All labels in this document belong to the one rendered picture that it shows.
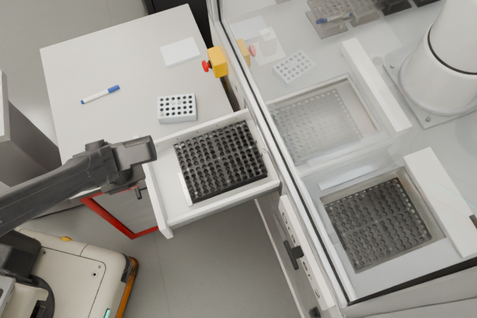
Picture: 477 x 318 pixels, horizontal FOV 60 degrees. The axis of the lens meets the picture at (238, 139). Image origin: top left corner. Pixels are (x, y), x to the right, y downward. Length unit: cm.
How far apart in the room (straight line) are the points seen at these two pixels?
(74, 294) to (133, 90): 84
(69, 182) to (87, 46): 101
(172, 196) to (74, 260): 75
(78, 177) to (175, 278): 134
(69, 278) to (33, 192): 122
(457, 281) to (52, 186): 53
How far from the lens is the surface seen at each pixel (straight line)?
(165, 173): 123
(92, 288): 181
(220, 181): 113
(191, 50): 152
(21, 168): 190
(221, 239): 201
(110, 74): 155
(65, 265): 186
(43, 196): 65
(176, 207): 119
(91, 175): 76
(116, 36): 164
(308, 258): 105
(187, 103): 137
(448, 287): 48
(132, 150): 86
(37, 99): 261
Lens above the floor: 196
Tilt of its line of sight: 64 degrees down
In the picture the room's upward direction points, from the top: 5 degrees counter-clockwise
